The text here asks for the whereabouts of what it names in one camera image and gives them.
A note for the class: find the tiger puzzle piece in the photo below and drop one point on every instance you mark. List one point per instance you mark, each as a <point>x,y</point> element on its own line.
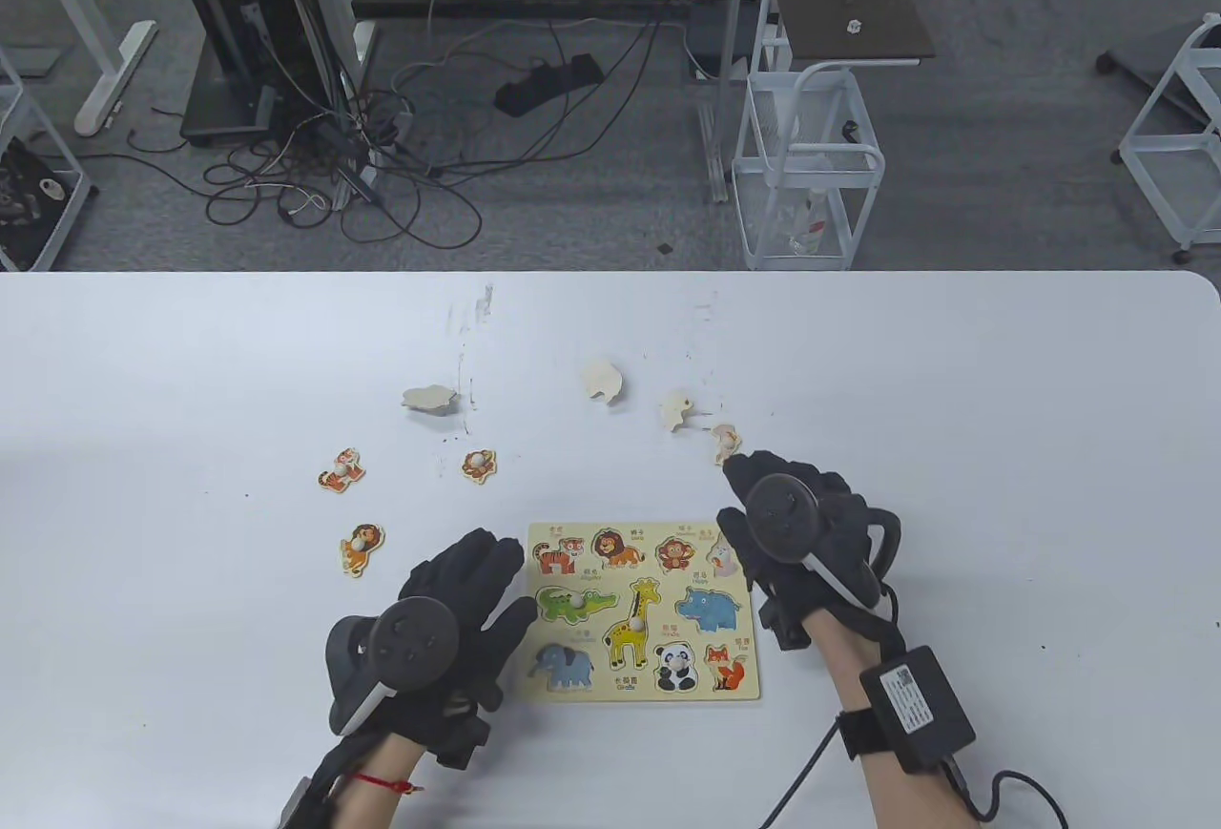
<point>341,471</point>

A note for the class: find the white metal trolley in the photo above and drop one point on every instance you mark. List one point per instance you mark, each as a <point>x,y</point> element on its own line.
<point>1207,30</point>
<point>84,190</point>
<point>763,169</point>

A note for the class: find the dark patterned bag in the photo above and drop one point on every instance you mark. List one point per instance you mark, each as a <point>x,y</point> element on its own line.
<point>24,209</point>

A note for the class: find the wooden animal puzzle frame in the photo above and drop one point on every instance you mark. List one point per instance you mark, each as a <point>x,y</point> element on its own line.
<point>668,619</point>

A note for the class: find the clear spray bottle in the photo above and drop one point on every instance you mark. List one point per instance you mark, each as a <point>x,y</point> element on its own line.
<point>811,223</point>

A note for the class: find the white power strip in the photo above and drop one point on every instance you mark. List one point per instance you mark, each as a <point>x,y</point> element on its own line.
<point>355,182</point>

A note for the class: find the green crocodile puzzle piece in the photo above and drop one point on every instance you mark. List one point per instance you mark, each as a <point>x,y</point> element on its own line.
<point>563,608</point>

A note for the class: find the lion puzzle piece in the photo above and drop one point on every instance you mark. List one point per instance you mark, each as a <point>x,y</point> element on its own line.
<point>361,550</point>

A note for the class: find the monkey puzzle piece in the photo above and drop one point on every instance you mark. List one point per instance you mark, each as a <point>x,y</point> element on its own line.
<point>479,466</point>

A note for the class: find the black grey hand controller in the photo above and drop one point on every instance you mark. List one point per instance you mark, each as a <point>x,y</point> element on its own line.
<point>412,643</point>
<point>780,514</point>

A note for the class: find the black forearm box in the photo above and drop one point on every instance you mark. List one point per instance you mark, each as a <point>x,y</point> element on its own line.
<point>298,810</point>
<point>916,700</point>

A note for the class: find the black chair leg with caster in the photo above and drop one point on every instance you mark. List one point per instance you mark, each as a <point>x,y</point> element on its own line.
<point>1107,62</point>

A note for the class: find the panda puzzle piece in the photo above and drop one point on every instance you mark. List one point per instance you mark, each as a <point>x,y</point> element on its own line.
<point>675,667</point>

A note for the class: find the rabbit puzzle piece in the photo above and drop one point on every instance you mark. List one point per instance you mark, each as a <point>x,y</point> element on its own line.
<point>723,438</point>

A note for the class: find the black power strip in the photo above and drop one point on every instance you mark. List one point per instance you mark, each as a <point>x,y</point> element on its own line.
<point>544,85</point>

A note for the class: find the person's right hand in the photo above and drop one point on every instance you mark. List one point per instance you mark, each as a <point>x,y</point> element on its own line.
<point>792,465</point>

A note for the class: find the person's left hand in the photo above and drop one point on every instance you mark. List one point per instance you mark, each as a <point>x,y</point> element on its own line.
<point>467,571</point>

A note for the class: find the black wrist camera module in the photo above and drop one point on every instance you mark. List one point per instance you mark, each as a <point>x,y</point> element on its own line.
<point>463,738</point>
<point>787,629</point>

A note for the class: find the fox puzzle piece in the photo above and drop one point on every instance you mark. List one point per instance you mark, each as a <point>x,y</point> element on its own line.
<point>675,411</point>

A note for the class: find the person's right forearm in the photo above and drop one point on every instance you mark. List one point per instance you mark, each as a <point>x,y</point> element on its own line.
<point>849,667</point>

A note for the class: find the person's left forearm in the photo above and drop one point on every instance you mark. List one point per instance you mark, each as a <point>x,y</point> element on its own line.
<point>372,810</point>

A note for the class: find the giraffe puzzle piece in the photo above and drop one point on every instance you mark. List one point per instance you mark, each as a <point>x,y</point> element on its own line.
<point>630,633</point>

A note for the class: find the plain wooden puzzle piece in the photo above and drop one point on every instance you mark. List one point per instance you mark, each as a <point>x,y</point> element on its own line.
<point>427,400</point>
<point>601,379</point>

